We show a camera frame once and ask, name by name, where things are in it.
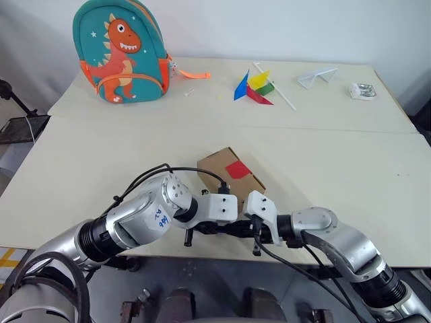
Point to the small white dice charm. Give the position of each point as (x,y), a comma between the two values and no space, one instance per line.
(174,66)

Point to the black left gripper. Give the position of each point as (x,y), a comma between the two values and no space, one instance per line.
(205,228)

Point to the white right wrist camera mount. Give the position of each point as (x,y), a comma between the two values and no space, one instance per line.
(261,207)

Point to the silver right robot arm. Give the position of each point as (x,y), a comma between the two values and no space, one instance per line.
(347,239)

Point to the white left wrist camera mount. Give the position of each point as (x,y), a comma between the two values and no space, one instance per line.
(219,207)

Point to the small white plastic peg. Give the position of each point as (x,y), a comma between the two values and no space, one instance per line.
(189,93)

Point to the black tripod stand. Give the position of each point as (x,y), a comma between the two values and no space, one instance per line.
(15,97)

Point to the black mesh tray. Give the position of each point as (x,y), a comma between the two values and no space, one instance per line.
(17,129)

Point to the brown cardboard box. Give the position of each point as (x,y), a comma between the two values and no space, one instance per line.
(215,165)

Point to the teal dinosaur backpack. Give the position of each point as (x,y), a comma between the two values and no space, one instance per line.
(118,40)

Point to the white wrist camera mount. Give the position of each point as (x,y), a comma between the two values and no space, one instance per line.
(219,207)
(261,207)

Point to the colourful pinwheel with white stick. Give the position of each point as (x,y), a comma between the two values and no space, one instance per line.
(241,88)

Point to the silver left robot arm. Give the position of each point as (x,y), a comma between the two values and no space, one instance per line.
(134,215)

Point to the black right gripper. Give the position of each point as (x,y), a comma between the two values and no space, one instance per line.
(264,235)

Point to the red tape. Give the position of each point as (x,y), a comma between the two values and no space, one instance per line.
(237,170)

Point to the rusty metal bracket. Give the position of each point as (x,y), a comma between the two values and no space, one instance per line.
(134,306)
(318,314)

